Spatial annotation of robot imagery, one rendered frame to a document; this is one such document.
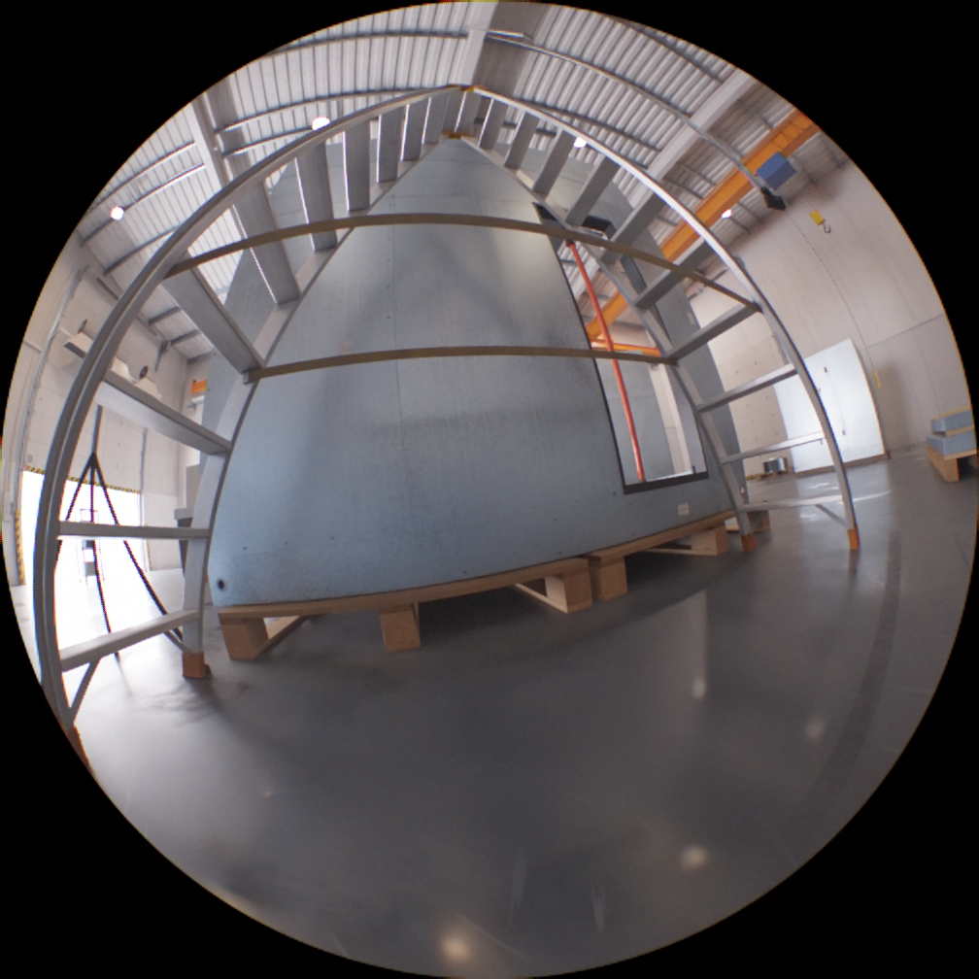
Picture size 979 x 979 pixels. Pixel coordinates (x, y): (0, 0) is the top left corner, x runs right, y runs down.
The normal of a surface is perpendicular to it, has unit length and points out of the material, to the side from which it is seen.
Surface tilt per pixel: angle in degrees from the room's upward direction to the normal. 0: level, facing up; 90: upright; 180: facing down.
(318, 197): 180
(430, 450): 90
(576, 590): 90
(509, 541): 90
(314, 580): 90
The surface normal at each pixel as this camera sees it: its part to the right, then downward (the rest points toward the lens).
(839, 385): -0.96, 0.13
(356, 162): 0.16, 0.98
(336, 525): 0.22, -0.12
